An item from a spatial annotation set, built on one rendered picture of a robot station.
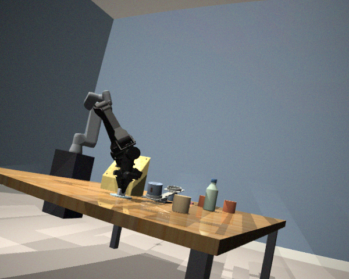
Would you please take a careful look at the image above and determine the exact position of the beige cylinder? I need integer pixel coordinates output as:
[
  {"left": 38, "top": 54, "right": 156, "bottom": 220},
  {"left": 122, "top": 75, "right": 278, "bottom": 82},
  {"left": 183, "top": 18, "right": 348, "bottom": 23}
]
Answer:
[{"left": 172, "top": 194, "right": 191, "bottom": 213}]

